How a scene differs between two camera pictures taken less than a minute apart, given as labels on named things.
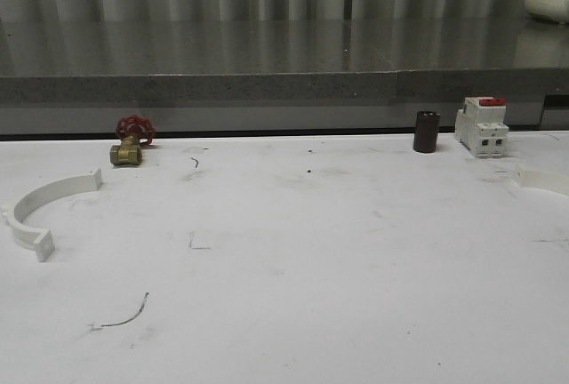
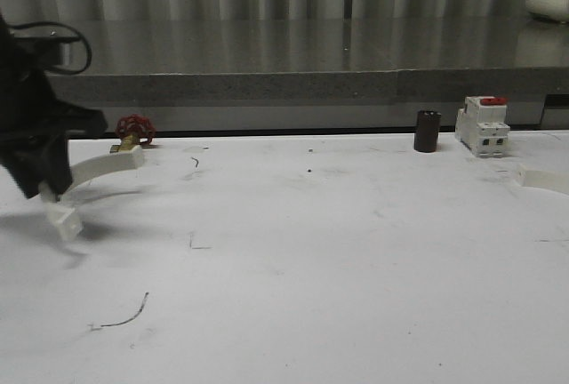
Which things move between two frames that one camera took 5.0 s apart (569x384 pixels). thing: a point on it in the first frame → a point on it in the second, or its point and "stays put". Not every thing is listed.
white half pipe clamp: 41,239 → 64,220
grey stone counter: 277,75 stays put
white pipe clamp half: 552,180 stays put
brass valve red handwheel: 134,131 stays put
